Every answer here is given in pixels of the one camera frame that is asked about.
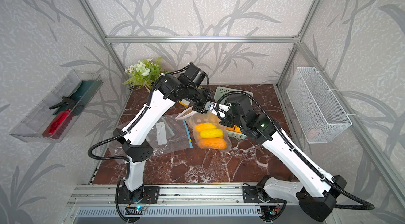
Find orange mango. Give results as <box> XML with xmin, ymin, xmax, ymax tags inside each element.
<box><xmin>195</xmin><ymin>123</ymin><xmax>217</xmax><ymax>132</ymax></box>

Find clear zip-top bag pink zipper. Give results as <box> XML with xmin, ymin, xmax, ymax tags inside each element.
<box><xmin>175</xmin><ymin>107</ymin><xmax>232</xmax><ymax>153</ymax></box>

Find yellow mango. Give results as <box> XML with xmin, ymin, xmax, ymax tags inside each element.
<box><xmin>200</xmin><ymin>129</ymin><xmax>224</xmax><ymax>139</ymax></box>

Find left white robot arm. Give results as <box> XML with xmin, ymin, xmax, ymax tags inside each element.
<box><xmin>88</xmin><ymin>62</ymin><xmax>211</xmax><ymax>203</ymax></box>

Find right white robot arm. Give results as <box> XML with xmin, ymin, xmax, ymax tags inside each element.
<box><xmin>212</xmin><ymin>91</ymin><xmax>375</xmax><ymax>222</ymax></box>

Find clear zip-top bag blue zipper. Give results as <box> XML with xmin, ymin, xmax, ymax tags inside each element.
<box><xmin>109</xmin><ymin>114</ymin><xmax>194</xmax><ymax>158</ymax></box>

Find green plastic basket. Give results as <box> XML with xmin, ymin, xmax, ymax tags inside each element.
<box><xmin>215</xmin><ymin>87</ymin><xmax>256</xmax><ymax>141</ymax></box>

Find potted white flower plant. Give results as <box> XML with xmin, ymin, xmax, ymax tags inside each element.
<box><xmin>123</xmin><ymin>57</ymin><xmax>164</xmax><ymax>89</ymax></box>

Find green book in tray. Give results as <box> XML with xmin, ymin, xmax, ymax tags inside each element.
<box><xmin>53</xmin><ymin>80</ymin><xmax>103</xmax><ymax>116</ymax></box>

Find red black pruning shears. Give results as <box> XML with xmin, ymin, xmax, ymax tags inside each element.
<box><xmin>42</xmin><ymin>96</ymin><xmax>78</xmax><ymax>140</ymax></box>

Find white wire mesh basket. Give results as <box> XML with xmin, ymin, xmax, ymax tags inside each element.
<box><xmin>286</xmin><ymin>67</ymin><xmax>352</xmax><ymax>144</ymax></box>

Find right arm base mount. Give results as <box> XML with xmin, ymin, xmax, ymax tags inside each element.
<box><xmin>242</xmin><ymin>183</ymin><xmax>286</xmax><ymax>204</ymax></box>

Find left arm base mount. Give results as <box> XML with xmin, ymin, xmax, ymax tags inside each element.
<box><xmin>115</xmin><ymin>185</ymin><xmax>160</xmax><ymax>205</ymax></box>

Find clear wall-mounted tray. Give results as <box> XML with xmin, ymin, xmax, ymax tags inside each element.
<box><xmin>9</xmin><ymin>70</ymin><xmax>103</xmax><ymax>143</ymax></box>

